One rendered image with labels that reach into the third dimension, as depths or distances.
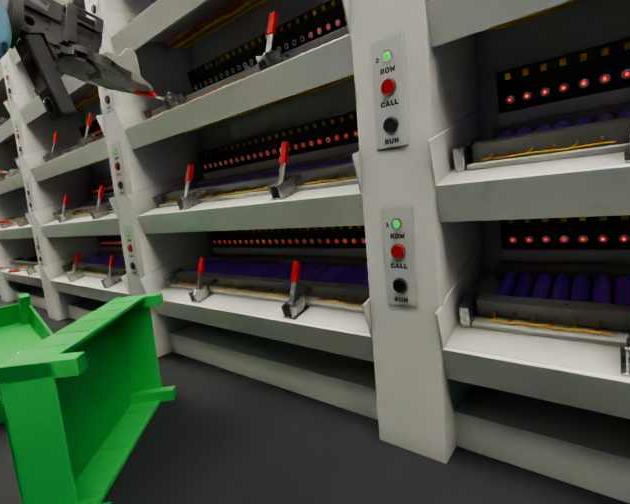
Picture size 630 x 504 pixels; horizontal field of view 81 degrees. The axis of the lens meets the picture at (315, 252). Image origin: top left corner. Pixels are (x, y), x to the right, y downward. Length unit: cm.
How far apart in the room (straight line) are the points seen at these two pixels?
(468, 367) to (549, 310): 11
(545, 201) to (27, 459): 59
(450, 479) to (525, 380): 15
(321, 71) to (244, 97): 15
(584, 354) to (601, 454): 11
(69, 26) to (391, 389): 71
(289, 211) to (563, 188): 35
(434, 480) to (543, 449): 13
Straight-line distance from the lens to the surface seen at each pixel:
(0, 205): 231
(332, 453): 57
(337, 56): 54
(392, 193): 47
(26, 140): 164
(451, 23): 48
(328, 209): 53
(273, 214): 60
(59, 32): 77
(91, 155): 116
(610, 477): 55
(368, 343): 53
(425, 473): 54
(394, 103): 47
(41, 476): 54
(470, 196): 44
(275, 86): 60
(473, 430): 57
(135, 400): 80
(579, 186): 42
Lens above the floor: 34
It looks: 7 degrees down
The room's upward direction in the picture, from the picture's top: 5 degrees counter-clockwise
